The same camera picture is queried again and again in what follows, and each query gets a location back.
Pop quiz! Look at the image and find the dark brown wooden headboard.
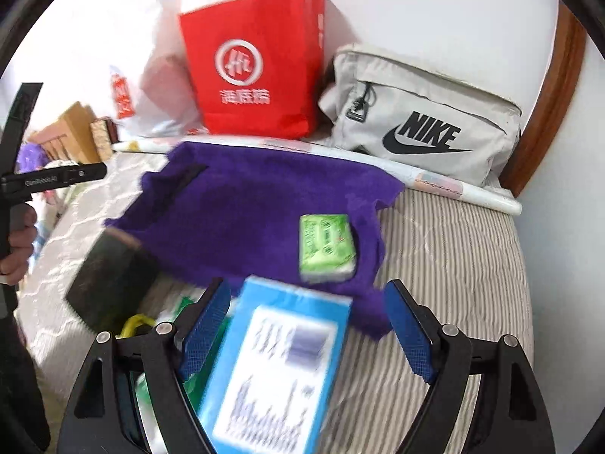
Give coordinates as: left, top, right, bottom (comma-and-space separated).
501, 2, 588, 199

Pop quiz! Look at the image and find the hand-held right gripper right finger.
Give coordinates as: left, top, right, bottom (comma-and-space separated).
384, 280, 554, 454

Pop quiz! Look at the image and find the patterned cardboard box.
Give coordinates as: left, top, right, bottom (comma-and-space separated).
90, 118, 119, 162

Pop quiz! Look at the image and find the red paper shopping bag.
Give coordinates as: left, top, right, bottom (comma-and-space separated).
178, 0, 327, 141

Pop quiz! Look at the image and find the person's left hand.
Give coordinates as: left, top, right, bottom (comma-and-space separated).
0, 203, 39, 290

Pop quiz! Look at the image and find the white plastic shopping bag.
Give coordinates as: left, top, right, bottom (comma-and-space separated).
108, 0, 205, 137

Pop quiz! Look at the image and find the purple fuzzy pillow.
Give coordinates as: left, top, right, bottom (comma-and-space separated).
14, 142, 48, 172

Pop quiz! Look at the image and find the white spotted plush toy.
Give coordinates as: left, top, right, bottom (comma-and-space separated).
35, 184, 71, 237

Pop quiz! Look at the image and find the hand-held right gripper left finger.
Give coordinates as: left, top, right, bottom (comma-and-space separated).
57, 278, 232, 454

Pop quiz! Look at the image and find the yellow plastic object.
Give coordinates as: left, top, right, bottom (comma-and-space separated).
120, 314, 157, 339

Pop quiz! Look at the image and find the green tissue pack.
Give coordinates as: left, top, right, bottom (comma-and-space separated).
298, 214, 358, 285

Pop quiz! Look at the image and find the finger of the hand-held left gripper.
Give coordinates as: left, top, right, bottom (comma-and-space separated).
60, 163, 107, 187

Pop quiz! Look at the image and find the purple fleece towel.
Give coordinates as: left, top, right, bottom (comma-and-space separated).
103, 141, 407, 340

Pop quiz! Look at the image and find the grey sling bag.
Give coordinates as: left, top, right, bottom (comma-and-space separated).
318, 44, 523, 188

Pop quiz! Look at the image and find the blue cardboard box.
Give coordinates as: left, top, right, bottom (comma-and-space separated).
196, 275, 354, 454

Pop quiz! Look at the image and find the white rolled paper poster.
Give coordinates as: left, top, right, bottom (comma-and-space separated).
113, 135, 523, 216

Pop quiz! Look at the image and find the black pouch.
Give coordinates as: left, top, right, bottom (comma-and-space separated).
65, 227, 160, 336

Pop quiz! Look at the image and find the person's left forearm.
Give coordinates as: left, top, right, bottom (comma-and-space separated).
0, 279, 51, 453

